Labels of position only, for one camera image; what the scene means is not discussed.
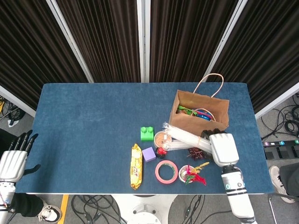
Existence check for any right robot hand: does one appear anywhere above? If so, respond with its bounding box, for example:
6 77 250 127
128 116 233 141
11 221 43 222
201 128 240 168

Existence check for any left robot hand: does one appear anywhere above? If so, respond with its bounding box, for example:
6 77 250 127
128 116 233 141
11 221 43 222
0 130 42 182

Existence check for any purple grape bunch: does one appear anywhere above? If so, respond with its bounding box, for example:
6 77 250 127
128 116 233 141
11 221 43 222
187 147 214 161

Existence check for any clear pack of straws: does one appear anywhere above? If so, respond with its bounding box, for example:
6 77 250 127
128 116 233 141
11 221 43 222
162 121 213 154

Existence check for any green snack bag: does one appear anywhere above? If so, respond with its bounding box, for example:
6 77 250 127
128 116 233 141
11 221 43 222
177 105 196 116

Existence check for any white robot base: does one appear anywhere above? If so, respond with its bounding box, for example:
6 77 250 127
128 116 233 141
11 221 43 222
109 195 178 224

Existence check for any brown paper bag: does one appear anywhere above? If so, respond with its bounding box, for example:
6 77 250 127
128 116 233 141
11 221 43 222
168 73 230 140

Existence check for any colourful feather shuttlecock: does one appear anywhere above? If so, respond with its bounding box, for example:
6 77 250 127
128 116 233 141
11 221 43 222
184 161 210 186

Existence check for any black trouser leg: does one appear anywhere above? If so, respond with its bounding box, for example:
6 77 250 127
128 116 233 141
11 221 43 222
10 193 45 218
279 162 299 196

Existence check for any white paper cup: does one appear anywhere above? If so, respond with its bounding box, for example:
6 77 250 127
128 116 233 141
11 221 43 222
178 164 199 183

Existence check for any black foot pedal unit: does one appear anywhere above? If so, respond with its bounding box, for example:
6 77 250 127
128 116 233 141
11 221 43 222
265 146 299 161

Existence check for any white sneaker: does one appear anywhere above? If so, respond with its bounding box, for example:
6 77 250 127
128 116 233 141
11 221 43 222
37 204 63 224
268 165 296 203

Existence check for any small red black toy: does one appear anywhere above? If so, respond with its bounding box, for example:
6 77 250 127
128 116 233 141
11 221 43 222
155 147 168 159

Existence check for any red tape roll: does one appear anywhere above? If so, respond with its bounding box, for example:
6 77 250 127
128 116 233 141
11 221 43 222
155 160 178 185

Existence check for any purple cube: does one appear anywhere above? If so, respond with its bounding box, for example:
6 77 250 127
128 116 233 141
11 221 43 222
142 147 157 163

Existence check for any green toy building block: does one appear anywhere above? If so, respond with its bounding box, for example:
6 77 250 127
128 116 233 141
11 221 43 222
140 126 155 142

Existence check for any gold foil cookie package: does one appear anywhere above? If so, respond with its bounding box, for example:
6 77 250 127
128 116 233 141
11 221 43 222
130 143 143 191

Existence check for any blue tablecloth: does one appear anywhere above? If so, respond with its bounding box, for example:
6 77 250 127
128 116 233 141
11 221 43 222
15 83 275 194

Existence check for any dark pleated curtain panel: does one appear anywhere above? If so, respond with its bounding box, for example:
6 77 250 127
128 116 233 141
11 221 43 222
149 0 239 83
57 0 141 83
211 0 299 112
0 0 88 110

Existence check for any black cable bundle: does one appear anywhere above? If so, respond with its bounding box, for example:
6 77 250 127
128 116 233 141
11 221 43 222
260 92 299 139
71 195 128 224
168 195 226 224
0 94 26 128

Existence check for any white partition frame post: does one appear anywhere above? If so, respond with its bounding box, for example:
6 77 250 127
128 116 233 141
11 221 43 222
46 0 94 84
202 0 248 83
255 83 299 119
0 85 36 117
136 0 150 83

